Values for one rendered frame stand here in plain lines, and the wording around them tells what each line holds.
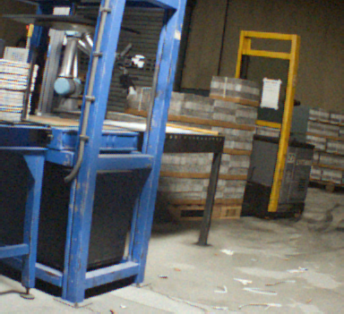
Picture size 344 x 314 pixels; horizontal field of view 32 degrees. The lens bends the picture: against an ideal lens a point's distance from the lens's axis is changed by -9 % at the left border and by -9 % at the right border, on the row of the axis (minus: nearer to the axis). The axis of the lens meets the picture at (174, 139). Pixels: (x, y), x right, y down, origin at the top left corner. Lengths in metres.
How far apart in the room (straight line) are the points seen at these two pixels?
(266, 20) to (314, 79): 1.51
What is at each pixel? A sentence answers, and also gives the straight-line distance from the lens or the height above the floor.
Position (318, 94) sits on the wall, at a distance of 11.80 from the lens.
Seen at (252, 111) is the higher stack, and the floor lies 1.02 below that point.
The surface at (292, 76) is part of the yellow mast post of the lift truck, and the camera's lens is 6.18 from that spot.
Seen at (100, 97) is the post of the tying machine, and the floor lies 0.95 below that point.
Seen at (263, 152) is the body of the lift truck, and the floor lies 0.63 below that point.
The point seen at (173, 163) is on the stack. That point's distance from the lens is 5.38.
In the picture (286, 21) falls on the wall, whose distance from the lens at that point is 12.15.
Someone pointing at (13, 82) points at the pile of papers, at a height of 0.97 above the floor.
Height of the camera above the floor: 0.96
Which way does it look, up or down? 3 degrees down
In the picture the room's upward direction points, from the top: 9 degrees clockwise
